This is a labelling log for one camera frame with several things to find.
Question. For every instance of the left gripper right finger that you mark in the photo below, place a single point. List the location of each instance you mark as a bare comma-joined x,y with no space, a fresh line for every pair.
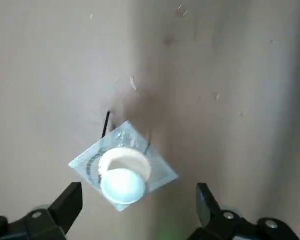
214,225

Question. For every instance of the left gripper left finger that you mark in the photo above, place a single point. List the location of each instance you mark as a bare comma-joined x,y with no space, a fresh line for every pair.
57,215

